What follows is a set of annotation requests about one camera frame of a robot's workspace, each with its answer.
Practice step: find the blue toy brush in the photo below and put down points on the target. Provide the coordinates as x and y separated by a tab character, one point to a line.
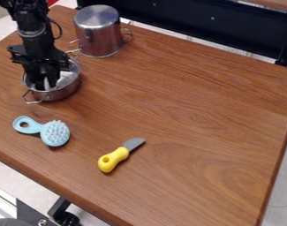
47	131

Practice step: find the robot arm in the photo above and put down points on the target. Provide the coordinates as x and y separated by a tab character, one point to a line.
29	17

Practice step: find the tall silver pot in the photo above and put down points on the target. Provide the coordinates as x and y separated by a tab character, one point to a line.
97	31

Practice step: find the yellow toy knife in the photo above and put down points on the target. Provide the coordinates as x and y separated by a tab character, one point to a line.
114	157

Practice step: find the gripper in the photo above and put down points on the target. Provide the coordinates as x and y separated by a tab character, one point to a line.
39	56

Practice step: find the black metal frame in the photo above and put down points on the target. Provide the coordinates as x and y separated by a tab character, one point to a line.
212	23

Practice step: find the small silver pot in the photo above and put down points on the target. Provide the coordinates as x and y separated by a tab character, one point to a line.
59	88

